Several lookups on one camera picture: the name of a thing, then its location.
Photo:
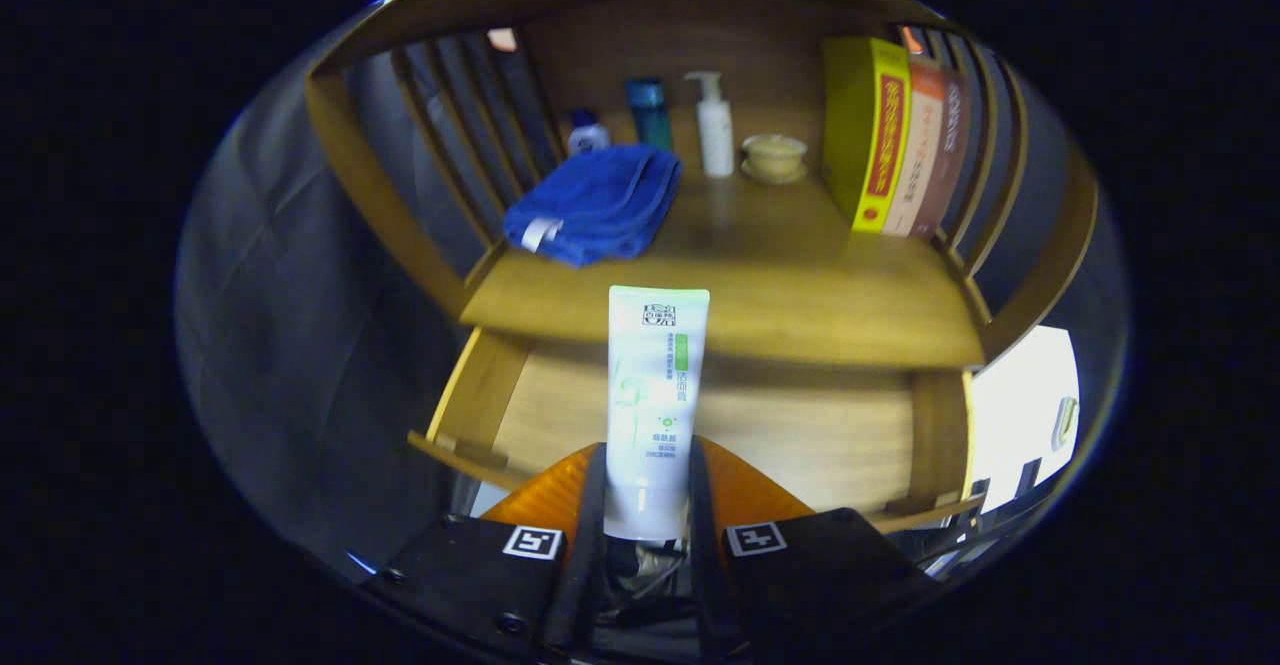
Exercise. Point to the blue folded towel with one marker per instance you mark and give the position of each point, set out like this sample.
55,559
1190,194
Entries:
600,200

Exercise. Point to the large black block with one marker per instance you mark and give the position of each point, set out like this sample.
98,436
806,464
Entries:
977,497

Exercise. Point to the orange book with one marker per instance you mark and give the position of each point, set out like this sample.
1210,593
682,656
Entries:
920,155

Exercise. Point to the black backdrop cloth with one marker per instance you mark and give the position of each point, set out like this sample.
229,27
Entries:
300,345

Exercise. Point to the white green-print tube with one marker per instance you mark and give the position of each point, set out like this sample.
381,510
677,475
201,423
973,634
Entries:
655,395

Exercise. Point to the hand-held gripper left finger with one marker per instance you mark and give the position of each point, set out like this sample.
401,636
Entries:
590,545

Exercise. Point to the teal bottle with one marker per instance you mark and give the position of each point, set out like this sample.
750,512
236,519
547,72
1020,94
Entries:
650,115

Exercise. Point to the wooden drawer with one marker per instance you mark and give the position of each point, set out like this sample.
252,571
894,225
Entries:
800,435

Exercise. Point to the white pump bottle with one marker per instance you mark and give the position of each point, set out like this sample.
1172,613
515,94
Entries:
716,135

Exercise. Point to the brown book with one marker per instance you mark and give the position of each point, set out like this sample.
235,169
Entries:
948,165

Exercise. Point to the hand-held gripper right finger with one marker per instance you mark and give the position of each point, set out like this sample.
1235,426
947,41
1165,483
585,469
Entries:
705,565

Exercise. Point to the wooden cabinet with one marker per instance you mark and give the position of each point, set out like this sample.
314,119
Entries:
380,185

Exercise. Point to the yellow book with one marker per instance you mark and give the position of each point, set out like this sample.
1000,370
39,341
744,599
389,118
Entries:
850,125

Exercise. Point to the white side cabinet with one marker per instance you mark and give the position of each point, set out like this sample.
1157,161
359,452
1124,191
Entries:
1020,415

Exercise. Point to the small white blue-capped bottle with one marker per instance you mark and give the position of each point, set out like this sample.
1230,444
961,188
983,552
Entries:
588,137

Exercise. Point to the small black block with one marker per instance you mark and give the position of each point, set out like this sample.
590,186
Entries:
1029,477

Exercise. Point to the beige lidded teacup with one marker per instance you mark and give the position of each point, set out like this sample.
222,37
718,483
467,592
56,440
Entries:
773,157

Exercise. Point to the wooden countertop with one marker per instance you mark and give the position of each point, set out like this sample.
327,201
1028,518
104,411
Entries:
780,285

